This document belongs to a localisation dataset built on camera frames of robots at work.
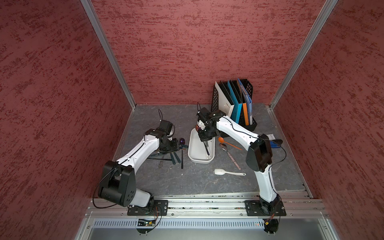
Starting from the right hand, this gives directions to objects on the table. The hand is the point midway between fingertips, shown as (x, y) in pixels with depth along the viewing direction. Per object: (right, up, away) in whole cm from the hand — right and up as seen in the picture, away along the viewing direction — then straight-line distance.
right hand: (203, 141), depth 88 cm
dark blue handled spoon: (+2, -5, -3) cm, 7 cm away
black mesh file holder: (+32, +37, +12) cm, 50 cm away
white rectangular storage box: (-3, -7, +2) cm, 8 cm away
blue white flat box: (+48, +1, +14) cm, 50 cm away
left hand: (-17, -6, -3) cm, 18 cm away
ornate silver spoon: (-26, -14, +2) cm, 30 cm away
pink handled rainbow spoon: (+14, -5, +9) cm, 18 cm away
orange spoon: (+12, 0, +9) cm, 16 cm away
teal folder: (+20, +19, -5) cm, 28 cm away
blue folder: (+26, +24, -5) cm, 36 cm away
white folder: (+12, +22, -3) cm, 25 cm away
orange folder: (+27, +17, +2) cm, 32 cm away
